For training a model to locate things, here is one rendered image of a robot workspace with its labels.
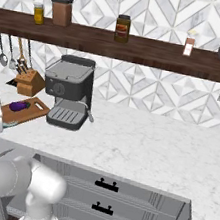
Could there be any wooden knife block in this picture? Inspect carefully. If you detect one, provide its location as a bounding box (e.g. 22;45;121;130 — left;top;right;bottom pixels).
11;59;51;100

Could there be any hanging wooden utensil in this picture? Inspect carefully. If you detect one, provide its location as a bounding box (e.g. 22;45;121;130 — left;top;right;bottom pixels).
13;37;32;70

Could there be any brown canister with black lid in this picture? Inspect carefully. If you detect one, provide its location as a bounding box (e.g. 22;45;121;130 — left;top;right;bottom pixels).
45;0;77;29

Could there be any purple eggplant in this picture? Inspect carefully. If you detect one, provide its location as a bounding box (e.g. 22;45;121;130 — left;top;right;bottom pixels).
7;97;32;116

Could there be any hanging dark utensil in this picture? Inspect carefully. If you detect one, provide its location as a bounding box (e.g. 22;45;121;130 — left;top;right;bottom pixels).
22;39;38;71

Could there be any wooden cutting board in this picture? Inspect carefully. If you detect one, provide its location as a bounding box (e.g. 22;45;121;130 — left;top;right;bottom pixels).
0;91;53;133

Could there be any grey espresso machine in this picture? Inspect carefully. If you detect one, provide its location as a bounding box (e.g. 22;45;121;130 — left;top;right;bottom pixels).
36;50;105;134

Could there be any small yellow jar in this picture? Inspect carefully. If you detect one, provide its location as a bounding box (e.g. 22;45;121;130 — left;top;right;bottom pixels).
30;1;49;27

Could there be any dark wooden wall shelf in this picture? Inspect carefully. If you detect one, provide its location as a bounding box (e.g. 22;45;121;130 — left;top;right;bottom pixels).
0;8;220;84

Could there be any dark amber jar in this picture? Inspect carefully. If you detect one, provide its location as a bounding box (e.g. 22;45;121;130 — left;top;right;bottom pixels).
112;13;134;45

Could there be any hanging metal spoon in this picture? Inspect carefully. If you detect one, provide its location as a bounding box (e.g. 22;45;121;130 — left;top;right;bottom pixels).
0;32;14;69

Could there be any black drawer handle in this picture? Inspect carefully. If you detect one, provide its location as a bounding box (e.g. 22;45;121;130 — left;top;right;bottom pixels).
93;177;121;194
90;199;117;217

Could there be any small white orange shaker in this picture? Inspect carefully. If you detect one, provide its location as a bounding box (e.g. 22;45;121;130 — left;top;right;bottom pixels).
181;28;199;59

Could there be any hanging metal ladle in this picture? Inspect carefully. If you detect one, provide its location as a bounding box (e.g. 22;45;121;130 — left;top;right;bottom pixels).
2;34;24;72

